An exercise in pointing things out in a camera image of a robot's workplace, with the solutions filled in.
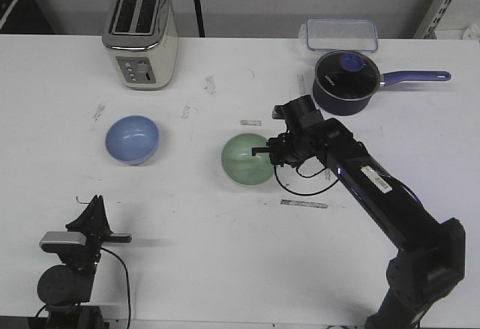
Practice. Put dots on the cream and chrome toaster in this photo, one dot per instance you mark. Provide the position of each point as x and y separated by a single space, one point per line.
141 39

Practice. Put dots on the green bowl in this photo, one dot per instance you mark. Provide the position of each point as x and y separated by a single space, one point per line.
240 165

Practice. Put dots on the white crumpled cloth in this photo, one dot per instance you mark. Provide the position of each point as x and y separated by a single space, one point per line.
472 32

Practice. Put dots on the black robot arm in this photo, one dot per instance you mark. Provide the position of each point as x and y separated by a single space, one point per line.
430 258
66 289

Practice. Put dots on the glass pot lid blue knob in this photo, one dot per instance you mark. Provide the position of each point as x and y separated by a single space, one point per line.
347 75

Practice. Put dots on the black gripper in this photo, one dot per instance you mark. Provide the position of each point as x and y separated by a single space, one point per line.
84 254
285 150

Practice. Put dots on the dark blue saucepan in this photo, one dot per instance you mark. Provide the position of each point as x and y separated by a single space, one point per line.
351 107

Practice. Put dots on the grey metal shelf upright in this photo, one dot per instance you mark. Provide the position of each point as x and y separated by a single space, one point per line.
440 3

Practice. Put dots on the clear plastic food container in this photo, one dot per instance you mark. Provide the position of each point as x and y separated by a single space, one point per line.
318 34

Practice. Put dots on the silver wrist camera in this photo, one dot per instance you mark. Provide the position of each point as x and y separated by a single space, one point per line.
278 112
62 242

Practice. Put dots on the blue bowl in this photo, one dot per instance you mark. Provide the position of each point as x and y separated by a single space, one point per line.
132 139

